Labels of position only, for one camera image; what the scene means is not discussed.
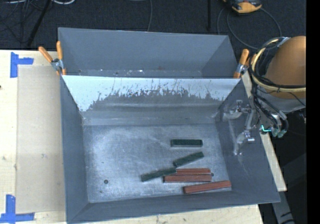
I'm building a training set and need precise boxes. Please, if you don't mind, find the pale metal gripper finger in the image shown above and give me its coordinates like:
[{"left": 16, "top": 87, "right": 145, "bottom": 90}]
[
  {"left": 221, "top": 99, "right": 252, "bottom": 122},
  {"left": 234, "top": 130, "right": 256, "bottom": 156}
]

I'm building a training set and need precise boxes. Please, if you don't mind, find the red-brown flat block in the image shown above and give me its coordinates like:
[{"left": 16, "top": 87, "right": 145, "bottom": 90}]
[
  {"left": 174, "top": 168, "right": 212, "bottom": 176},
  {"left": 162, "top": 174, "right": 213, "bottom": 184},
  {"left": 182, "top": 180, "right": 232, "bottom": 195}
]

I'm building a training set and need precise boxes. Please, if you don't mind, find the pale flat board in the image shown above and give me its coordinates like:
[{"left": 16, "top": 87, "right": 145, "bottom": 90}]
[{"left": 15, "top": 64, "right": 66, "bottom": 214}]

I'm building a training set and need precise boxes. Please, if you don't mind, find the dark green flat block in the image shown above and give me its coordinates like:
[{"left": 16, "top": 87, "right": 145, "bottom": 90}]
[
  {"left": 172, "top": 151, "right": 205, "bottom": 168},
  {"left": 170, "top": 138, "right": 204, "bottom": 148},
  {"left": 140, "top": 167, "right": 178, "bottom": 183}
]

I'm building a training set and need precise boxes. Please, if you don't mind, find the grey metal bin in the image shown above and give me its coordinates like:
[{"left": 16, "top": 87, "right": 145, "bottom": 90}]
[{"left": 57, "top": 27, "right": 281, "bottom": 224}]

